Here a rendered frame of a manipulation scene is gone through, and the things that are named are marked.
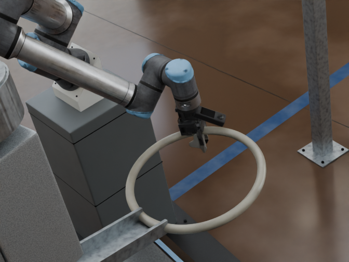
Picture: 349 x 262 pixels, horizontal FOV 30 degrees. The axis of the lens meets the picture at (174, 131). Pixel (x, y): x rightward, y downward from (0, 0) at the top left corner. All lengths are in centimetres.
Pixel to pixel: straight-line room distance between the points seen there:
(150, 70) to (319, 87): 131
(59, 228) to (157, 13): 394
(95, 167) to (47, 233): 127
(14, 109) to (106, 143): 142
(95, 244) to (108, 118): 91
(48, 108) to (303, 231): 136
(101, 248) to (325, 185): 173
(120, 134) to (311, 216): 107
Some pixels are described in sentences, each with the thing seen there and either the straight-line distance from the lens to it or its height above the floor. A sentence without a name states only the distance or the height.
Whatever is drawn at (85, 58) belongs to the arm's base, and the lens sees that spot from 283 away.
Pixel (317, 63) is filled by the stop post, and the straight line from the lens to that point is 331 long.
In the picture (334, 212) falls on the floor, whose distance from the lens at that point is 336.
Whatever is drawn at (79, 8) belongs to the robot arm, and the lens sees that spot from 274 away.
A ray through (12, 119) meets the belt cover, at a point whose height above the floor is 161.
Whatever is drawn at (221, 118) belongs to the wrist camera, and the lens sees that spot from 233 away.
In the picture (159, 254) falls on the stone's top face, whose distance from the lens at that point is 214.
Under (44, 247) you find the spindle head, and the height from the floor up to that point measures 125.
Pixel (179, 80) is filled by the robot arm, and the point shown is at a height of 121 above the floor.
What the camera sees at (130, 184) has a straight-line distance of 226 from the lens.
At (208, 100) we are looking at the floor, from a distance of 425.
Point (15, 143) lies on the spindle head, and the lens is 151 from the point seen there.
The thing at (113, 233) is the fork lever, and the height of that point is 94.
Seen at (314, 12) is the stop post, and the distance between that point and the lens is 318.
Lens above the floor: 236
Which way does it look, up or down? 36 degrees down
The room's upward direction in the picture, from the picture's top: 13 degrees counter-clockwise
